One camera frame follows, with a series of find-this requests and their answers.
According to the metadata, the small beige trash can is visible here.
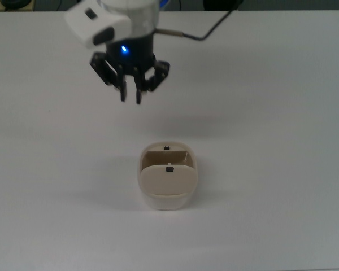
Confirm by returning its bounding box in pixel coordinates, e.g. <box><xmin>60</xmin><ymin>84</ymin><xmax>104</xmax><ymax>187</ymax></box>
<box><xmin>137</xmin><ymin>139</ymin><xmax>199</xmax><ymax>211</ymax></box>

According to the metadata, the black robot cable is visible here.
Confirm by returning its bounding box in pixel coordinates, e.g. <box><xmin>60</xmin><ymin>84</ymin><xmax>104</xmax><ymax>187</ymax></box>
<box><xmin>155</xmin><ymin>0</ymin><xmax>245</xmax><ymax>41</ymax></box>

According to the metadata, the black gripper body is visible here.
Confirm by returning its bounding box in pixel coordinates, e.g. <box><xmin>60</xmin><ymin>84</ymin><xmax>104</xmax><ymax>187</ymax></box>
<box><xmin>105</xmin><ymin>32</ymin><xmax>157</xmax><ymax>75</ymax></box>

